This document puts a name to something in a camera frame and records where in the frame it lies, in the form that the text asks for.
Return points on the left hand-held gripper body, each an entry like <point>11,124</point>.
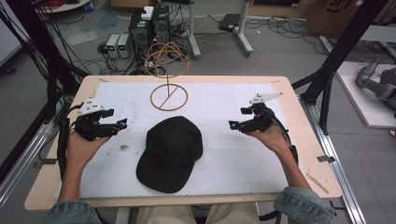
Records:
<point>88,126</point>

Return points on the black computer tower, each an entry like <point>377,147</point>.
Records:
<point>161,25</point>
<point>140,34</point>

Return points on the left denim sleeve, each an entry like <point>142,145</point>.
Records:
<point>70,214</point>

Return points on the thin wooden strip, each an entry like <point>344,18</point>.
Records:
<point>317,183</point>

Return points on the black metal frame post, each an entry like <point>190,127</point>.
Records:
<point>339,53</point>
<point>40,56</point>

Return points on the white floor platform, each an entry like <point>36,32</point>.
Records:
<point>358,102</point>

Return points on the denim sleeve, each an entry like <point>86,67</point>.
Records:
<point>303,205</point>
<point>70,214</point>

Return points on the white small box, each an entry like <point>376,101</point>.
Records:
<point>147,13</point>

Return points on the black flat box device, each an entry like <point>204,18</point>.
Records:
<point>229,22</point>

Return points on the grey bench power supply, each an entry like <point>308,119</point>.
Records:
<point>112,46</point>
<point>124,46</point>

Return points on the person's right hand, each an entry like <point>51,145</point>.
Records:
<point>274,141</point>

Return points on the white stand leg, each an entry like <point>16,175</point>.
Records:
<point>193,34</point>
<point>244,31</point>

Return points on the right denim sleeve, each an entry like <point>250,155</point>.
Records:
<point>303,205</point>

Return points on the cardboard box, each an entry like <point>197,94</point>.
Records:
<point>333,15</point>

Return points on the person's left hand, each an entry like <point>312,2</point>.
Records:
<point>80,149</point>

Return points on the wooden hoop hat stand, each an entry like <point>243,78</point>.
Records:
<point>168,101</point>

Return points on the grey tape piece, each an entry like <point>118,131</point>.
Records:
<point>325,158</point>

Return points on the person's beige trousers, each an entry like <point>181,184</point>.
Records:
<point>174,215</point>

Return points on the aluminium rail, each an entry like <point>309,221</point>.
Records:
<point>21,165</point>
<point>336,168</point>

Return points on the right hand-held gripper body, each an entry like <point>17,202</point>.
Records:
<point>263,121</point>

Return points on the white table mat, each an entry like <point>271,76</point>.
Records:
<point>224,155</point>

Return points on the black baseball cap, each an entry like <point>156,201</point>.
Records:
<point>171,155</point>

